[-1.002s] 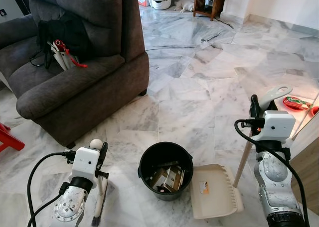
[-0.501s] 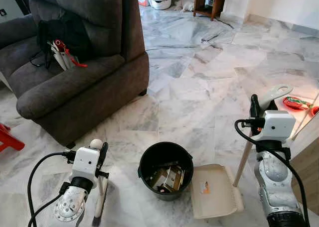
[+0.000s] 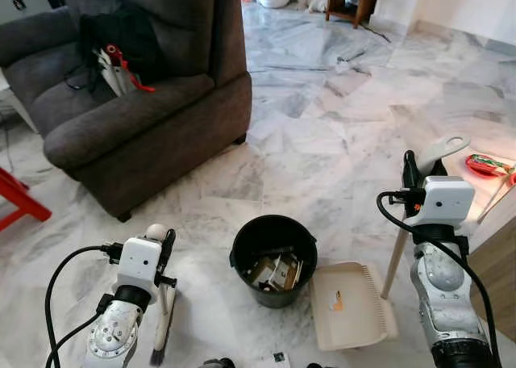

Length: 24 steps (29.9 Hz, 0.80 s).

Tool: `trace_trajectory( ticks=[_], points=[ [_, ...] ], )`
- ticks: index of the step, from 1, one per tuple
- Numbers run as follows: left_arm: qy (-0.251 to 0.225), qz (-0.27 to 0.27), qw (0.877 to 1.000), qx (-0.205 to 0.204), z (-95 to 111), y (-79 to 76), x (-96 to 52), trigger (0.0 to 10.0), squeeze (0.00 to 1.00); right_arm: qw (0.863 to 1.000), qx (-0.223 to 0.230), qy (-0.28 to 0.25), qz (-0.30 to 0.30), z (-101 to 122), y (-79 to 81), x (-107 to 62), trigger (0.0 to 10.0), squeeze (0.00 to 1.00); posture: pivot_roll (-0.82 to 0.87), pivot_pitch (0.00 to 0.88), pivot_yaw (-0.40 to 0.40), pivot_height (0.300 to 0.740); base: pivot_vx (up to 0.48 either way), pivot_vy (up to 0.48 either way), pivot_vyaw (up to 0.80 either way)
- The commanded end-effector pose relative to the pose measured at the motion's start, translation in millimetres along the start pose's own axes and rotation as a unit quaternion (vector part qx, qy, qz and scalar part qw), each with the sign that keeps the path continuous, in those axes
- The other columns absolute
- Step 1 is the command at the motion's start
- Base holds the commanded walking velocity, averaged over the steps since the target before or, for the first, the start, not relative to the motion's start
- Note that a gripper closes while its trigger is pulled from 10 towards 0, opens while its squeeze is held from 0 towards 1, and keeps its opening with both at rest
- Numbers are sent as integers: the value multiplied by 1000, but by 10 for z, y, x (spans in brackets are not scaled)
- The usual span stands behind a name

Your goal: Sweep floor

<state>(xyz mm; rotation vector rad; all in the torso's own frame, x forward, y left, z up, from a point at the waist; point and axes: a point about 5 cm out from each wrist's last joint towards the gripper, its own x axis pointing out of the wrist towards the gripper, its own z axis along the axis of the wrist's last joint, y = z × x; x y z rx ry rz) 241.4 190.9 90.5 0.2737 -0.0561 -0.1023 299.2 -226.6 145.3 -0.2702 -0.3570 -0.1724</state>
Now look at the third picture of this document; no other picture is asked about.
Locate wooden handled broom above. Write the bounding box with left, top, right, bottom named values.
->
left=145, top=223, right=180, bottom=366

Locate beige long handled dustpan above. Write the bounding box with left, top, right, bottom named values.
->
left=310, top=136, right=472, bottom=352

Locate red snack packet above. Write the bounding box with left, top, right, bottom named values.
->
left=465, top=153, right=516, bottom=178

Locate brown cardboard scrap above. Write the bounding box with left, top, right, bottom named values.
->
left=252, top=257, right=275, bottom=288

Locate dark grey armchair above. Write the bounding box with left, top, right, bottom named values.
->
left=0, top=0, right=253, bottom=222

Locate black plastic bucket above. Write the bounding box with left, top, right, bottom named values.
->
left=229, top=215, right=318, bottom=309

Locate white carton box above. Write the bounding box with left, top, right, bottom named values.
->
left=270, top=253, right=303, bottom=291

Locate light wooden cabinet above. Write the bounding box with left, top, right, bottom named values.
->
left=466, top=192, right=516, bottom=346

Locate red stool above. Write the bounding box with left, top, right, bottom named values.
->
left=0, top=167, right=52, bottom=232

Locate brown wooden shelf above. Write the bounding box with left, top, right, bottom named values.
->
left=326, top=0, right=381, bottom=28

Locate black backpack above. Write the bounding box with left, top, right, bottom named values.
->
left=78, top=3, right=168, bottom=94

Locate grey box with socket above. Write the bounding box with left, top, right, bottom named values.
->
left=0, top=0, right=53, bottom=23

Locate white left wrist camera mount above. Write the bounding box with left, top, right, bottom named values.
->
left=115, top=237, right=164, bottom=292

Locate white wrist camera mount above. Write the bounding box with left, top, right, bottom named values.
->
left=411, top=176, right=476, bottom=228
left=115, top=237, right=164, bottom=292

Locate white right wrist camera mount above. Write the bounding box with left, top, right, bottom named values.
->
left=411, top=176, right=476, bottom=228

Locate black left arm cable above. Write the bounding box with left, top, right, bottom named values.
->
left=44, top=243, right=126, bottom=368

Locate black floor cable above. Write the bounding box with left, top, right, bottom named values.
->
left=355, top=21, right=392, bottom=43

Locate white bundle with red strap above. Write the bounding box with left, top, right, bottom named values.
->
left=93, top=44, right=156, bottom=96

